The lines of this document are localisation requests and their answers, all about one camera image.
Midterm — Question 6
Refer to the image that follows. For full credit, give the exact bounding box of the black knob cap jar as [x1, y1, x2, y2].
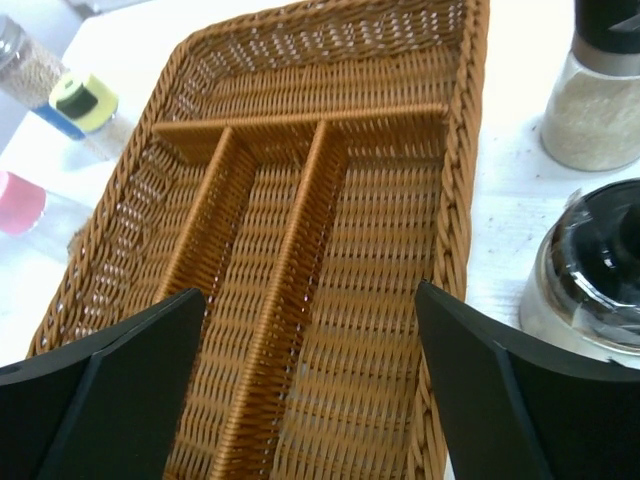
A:
[519, 179, 639, 369]

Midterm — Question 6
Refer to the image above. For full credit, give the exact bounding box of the brown wicker divided basket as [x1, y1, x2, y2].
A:
[29, 1, 490, 479]

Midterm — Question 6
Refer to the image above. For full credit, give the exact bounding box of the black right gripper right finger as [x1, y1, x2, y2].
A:
[415, 281, 639, 479]

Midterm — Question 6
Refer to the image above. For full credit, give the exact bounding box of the black cap sugar grinder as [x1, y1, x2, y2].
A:
[541, 1, 639, 172]

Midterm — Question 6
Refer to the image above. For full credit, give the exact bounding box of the pink cap spice bottle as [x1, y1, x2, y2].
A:
[1, 171, 46, 235]

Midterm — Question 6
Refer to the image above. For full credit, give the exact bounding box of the yellow cap spice bottle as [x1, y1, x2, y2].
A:
[48, 71, 134, 160]

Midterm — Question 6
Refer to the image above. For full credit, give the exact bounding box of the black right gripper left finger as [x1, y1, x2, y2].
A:
[1, 288, 205, 479]

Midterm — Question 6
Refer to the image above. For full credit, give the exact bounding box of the blue label silver cap bottle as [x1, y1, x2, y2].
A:
[1, 14, 85, 141]

